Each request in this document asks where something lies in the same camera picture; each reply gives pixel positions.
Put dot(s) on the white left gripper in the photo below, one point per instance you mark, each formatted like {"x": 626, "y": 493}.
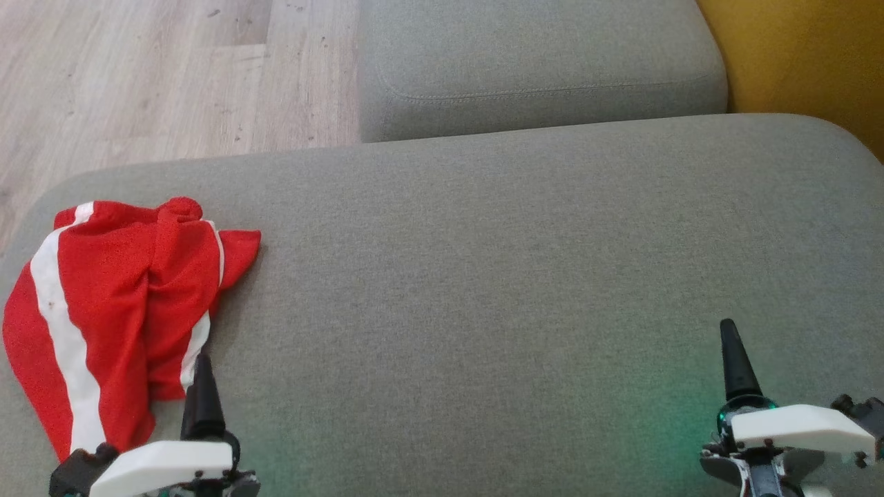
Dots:
{"x": 166, "y": 466}

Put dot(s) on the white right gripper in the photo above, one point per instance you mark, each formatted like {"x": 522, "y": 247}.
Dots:
{"x": 794, "y": 428}

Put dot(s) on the red shorts with white stripes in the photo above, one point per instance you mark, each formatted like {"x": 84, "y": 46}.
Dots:
{"x": 103, "y": 290}

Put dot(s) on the large grey fabric sofa seat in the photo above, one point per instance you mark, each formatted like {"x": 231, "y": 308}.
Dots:
{"x": 483, "y": 276}

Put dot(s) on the yellow fabric furniture piece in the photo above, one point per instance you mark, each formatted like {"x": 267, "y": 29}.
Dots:
{"x": 808, "y": 55}

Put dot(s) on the small grey fabric sofa cushion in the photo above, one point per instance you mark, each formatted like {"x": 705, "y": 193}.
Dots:
{"x": 539, "y": 55}

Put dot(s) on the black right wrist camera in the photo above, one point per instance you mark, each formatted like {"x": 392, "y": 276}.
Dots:
{"x": 867, "y": 414}

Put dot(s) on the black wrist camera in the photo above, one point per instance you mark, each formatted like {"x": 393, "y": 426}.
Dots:
{"x": 76, "y": 473}
{"x": 867, "y": 414}

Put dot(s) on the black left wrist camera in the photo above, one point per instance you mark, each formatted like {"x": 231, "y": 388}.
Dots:
{"x": 76, "y": 473}

